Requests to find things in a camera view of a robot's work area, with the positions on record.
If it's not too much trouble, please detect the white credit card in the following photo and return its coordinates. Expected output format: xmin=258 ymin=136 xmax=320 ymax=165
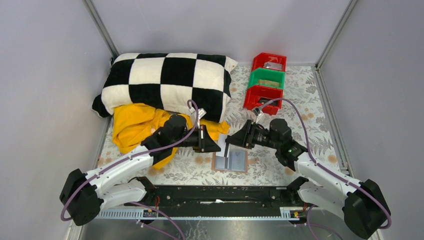
xmin=216 ymin=133 xmax=229 ymax=158

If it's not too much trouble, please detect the pink leather card holder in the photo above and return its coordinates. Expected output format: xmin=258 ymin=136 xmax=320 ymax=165
xmin=211 ymin=149 xmax=248 ymax=173

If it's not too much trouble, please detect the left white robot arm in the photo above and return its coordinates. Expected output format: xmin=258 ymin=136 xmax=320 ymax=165
xmin=59 ymin=115 xmax=221 ymax=226

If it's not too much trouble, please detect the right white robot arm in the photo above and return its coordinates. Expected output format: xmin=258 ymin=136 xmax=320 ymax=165
xmin=225 ymin=118 xmax=391 ymax=240

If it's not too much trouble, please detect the front red plastic bin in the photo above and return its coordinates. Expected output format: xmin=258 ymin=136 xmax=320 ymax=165
xmin=243 ymin=85 xmax=284 ymax=116

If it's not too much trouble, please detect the red plastic bin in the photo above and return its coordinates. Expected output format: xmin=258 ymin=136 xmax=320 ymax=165
xmin=243 ymin=85 xmax=284 ymax=116
xmin=251 ymin=52 xmax=287 ymax=72

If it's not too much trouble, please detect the floral patterned table mat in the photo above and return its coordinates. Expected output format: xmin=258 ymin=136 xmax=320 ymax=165
xmin=94 ymin=64 xmax=342 ymax=187

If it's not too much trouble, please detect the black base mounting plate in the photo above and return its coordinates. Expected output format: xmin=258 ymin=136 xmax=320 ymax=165
xmin=140 ymin=185 xmax=310 ymax=212

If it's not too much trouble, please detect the green plastic bin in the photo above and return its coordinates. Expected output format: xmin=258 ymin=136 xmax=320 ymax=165
xmin=247 ymin=68 xmax=286 ymax=89

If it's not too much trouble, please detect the yellow cloth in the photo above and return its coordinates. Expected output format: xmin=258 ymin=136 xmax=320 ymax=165
xmin=112 ymin=103 xmax=230 ymax=170

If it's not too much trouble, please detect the black white checkered pillow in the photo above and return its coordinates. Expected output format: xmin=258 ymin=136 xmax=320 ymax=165
xmin=91 ymin=52 xmax=238 ymax=123

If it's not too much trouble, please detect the back red plastic bin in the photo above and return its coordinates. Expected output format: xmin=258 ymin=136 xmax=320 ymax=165
xmin=251 ymin=52 xmax=287 ymax=72

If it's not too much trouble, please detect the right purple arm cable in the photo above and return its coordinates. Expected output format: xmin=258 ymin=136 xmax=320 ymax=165
xmin=253 ymin=97 xmax=392 ymax=230

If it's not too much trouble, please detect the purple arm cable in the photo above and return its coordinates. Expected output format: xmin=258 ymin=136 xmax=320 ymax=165
xmin=253 ymin=97 xmax=392 ymax=230
xmin=60 ymin=99 xmax=200 ymax=222

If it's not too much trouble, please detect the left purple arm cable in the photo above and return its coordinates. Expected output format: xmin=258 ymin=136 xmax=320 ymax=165
xmin=60 ymin=99 xmax=200 ymax=222

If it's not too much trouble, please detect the grey slotted cable duct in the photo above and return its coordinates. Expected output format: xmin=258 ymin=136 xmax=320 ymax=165
xmin=95 ymin=205 xmax=300 ymax=221

